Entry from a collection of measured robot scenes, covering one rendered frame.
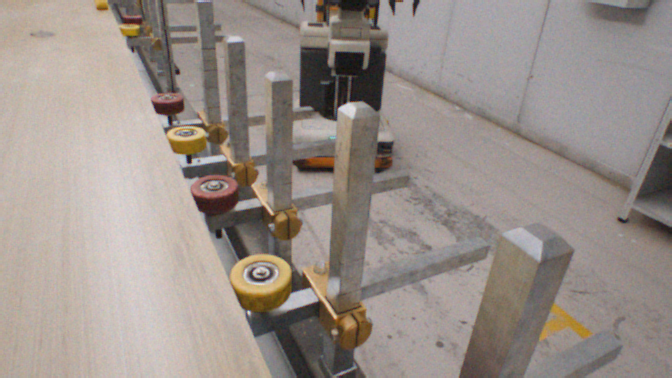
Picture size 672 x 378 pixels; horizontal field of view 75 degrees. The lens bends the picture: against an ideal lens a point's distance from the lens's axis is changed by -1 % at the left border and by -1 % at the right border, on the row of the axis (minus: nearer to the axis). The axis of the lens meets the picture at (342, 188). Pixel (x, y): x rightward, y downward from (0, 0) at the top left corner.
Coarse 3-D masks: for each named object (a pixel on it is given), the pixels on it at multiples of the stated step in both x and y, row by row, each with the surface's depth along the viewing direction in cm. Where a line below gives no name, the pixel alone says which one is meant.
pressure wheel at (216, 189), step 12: (204, 180) 79; (216, 180) 79; (228, 180) 79; (192, 192) 75; (204, 192) 75; (216, 192) 75; (228, 192) 76; (204, 204) 75; (216, 204) 75; (228, 204) 76
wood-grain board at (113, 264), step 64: (0, 0) 231; (64, 0) 243; (0, 64) 133; (64, 64) 137; (128, 64) 142; (0, 128) 94; (64, 128) 96; (128, 128) 98; (0, 192) 72; (64, 192) 74; (128, 192) 75; (0, 256) 59; (64, 256) 60; (128, 256) 60; (192, 256) 61; (0, 320) 50; (64, 320) 50; (128, 320) 51; (192, 320) 51
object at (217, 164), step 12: (300, 144) 112; (312, 144) 113; (324, 144) 113; (216, 156) 103; (252, 156) 105; (264, 156) 106; (300, 156) 111; (312, 156) 113; (180, 168) 100; (192, 168) 99; (204, 168) 100; (216, 168) 102
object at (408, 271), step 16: (464, 240) 79; (480, 240) 80; (416, 256) 74; (432, 256) 75; (448, 256) 75; (464, 256) 76; (480, 256) 79; (368, 272) 70; (384, 272) 70; (400, 272) 71; (416, 272) 72; (432, 272) 74; (368, 288) 68; (384, 288) 70; (288, 304) 63; (304, 304) 63; (256, 320) 60; (272, 320) 61; (288, 320) 63; (304, 320) 65; (256, 336) 61
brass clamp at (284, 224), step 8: (256, 192) 84; (264, 192) 84; (264, 200) 82; (264, 208) 81; (264, 216) 82; (272, 216) 78; (280, 216) 78; (288, 216) 78; (296, 216) 80; (264, 224) 83; (272, 224) 78; (280, 224) 77; (288, 224) 78; (296, 224) 79; (272, 232) 80; (280, 232) 78; (288, 232) 79; (296, 232) 80
